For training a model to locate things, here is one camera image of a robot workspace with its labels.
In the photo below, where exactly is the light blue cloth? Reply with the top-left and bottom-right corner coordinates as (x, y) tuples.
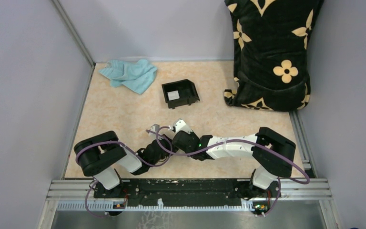
(99, 59), (158, 94)

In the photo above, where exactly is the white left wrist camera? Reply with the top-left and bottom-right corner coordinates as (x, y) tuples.
(146, 124), (163, 140)

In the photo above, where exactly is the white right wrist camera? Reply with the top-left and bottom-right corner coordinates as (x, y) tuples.
(170, 119), (193, 134)

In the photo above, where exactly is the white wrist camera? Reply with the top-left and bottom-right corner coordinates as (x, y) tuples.
(170, 119), (193, 134)
(146, 124), (163, 140)

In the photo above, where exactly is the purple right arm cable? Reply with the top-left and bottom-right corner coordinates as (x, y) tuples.
(155, 126), (311, 217)

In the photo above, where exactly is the grey credit card stack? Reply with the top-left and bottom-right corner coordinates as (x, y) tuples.
(167, 90), (180, 101)

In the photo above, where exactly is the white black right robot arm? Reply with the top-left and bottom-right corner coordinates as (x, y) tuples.
(172, 127), (296, 197)

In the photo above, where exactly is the black plastic card box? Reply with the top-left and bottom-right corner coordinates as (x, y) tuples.
(162, 79), (200, 109)

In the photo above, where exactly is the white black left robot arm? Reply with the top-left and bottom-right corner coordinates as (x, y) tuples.
(73, 131), (171, 198)

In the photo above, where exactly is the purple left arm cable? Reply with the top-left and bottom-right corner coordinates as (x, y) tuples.
(75, 129), (173, 218)

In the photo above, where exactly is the black floral cushion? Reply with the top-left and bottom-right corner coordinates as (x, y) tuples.
(224, 0), (323, 112)

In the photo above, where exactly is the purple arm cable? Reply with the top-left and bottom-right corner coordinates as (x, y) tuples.
(75, 129), (173, 218)
(155, 126), (311, 217)

